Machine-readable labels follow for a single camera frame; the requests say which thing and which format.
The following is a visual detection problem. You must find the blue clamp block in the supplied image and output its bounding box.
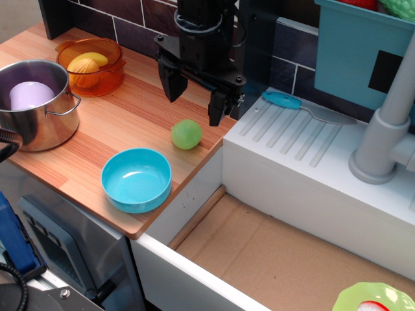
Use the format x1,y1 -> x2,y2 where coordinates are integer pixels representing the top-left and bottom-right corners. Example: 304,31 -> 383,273
1,193 -> 47,281

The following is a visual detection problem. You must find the lilac plastic cup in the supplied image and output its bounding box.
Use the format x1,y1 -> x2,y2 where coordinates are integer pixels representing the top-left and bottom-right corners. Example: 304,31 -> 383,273
9,81 -> 56,111

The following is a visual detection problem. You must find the blue plastic bowl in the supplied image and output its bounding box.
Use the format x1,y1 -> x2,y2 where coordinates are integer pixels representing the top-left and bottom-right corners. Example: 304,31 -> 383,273
101,148 -> 172,214

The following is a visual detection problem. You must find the yellow toy banana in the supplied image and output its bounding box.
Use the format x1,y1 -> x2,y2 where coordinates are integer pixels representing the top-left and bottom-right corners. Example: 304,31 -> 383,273
67,52 -> 108,71

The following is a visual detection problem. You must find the light green toy vegetable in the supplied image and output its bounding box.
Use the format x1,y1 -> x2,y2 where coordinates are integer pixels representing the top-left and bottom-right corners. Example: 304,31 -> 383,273
380,0 -> 415,21

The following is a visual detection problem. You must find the orange transparent plastic pot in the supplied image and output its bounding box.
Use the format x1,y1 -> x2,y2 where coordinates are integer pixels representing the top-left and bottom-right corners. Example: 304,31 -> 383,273
56,38 -> 125,97

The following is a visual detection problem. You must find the green plastic plate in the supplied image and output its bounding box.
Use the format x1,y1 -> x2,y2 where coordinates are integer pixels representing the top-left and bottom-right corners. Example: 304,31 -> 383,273
332,282 -> 414,311

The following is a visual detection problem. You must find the green toy pear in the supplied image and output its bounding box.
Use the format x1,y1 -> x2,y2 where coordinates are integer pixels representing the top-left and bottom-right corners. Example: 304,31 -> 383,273
171,119 -> 202,150

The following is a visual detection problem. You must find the teal plastic bin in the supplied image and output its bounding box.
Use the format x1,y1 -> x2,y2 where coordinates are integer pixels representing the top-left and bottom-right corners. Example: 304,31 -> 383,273
314,1 -> 414,110

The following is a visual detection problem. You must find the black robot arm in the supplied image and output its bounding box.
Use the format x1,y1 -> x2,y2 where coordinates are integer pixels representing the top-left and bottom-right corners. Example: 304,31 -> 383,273
154,1 -> 247,126

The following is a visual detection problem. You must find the stainless steel pot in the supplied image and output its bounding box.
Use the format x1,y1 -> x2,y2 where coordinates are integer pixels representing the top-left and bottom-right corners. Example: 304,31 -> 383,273
1,60 -> 81,152

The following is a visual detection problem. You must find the grey toy faucet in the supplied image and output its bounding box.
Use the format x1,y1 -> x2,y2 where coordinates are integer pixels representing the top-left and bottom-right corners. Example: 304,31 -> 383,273
349,38 -> 414,184

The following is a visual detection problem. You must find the dark corner post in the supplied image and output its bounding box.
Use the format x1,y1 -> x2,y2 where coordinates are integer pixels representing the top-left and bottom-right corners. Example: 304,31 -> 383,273
38,0 -> 74,40

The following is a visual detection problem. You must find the red white toy food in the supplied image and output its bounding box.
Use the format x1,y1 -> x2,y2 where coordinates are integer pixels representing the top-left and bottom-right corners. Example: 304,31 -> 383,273
357,301 -> 389,311

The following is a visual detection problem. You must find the black cable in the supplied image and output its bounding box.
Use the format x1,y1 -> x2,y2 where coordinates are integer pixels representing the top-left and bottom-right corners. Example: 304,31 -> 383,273
0,261 -> 30,311

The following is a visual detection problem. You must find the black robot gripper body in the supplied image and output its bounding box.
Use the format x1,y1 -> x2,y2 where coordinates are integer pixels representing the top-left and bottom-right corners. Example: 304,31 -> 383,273
154,23 -> 246,106

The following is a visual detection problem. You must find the grey toy oven door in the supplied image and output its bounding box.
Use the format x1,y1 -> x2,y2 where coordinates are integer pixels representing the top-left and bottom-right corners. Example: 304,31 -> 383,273
16,193 -> 108,308

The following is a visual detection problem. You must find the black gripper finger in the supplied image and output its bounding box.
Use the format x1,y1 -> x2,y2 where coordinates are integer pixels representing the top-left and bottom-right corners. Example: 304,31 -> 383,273
158,58 -> 188,102
208,90 -> 239,126

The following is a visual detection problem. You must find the white toy sink unit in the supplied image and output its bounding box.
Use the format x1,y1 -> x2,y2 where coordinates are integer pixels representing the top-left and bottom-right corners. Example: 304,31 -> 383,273
132,99 -> 414,310

